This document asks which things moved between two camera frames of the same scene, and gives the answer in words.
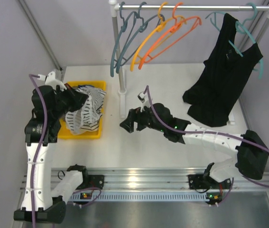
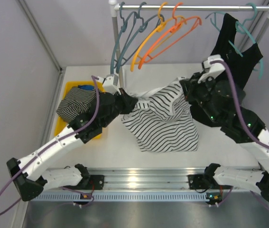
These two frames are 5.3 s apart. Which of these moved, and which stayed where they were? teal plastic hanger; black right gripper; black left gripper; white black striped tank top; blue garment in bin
Moved: black right gripper; black left gripper; white black striped tank top
Stayed: blue garment in bin; teal plastic hanger
